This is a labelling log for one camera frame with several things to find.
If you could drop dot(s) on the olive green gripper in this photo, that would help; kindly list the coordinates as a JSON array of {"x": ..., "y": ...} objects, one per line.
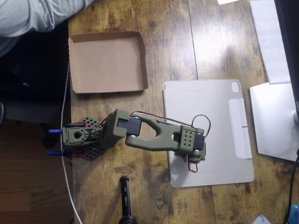
[{"x": 195, "y": 160}]

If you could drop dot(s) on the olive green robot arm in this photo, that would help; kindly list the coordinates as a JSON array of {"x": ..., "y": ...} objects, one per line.
[{"x": 163, "y": 137}]

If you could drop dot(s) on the brown cardboard tray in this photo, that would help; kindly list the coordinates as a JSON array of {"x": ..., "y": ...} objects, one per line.
[{"x": 107, "y": 65}]

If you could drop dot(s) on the tablet in beige cover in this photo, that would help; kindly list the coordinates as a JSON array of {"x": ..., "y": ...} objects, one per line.
[{"x": 210, "y": 105}]

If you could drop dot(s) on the silver monitor stand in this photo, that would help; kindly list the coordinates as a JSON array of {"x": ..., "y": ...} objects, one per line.
[{"x": 273, "y": 116}]

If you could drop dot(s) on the white and blue packet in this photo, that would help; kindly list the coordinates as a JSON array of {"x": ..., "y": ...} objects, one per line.
[{"x": 261, "y": 219}]

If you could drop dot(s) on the blue round object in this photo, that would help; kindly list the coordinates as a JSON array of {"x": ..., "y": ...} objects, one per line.
[{"x": 294, "y": 213}]

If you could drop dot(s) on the black monitor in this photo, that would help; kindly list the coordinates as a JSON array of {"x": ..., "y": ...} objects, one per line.
[{"x": 289, "y": 35}]

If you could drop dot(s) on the white paper sheet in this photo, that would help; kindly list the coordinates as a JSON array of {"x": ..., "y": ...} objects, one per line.
[{"x": 227, "y": 1}]

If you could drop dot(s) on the black chair armrest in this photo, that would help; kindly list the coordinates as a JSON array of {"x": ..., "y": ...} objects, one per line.
[{"x": 2, "y": 114}]

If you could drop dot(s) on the black camera stand pole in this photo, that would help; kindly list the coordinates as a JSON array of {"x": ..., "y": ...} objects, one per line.
[{"x": 126, "y": 198}]

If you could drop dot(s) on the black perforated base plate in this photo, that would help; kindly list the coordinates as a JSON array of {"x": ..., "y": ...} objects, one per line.
[{"x": 93, "y": 152}]

